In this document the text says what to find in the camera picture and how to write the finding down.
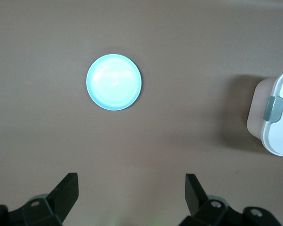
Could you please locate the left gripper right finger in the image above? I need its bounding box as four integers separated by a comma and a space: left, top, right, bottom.
179, 173, 282, 226

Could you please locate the light blue round plate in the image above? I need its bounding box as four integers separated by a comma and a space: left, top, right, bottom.
86, 54, 143, 111

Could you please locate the white lidded storage box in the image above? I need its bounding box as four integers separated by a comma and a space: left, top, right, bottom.
246, 67, 283, 158

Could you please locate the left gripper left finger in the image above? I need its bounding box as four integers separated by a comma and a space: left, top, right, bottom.
0, 172, 79, 226

